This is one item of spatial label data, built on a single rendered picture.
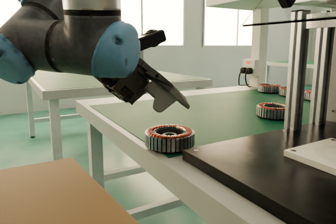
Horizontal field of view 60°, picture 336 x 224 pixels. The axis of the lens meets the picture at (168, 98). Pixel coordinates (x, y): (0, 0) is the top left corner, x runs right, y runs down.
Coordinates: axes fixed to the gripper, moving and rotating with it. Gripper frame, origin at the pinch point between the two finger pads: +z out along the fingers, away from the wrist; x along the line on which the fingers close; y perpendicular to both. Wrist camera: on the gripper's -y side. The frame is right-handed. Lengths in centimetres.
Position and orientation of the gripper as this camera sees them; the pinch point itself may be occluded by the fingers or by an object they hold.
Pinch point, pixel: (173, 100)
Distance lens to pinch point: 64.6
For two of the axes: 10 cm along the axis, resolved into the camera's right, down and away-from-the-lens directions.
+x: 4.9, 1.4, -8.6
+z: 6.4, 6.1, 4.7
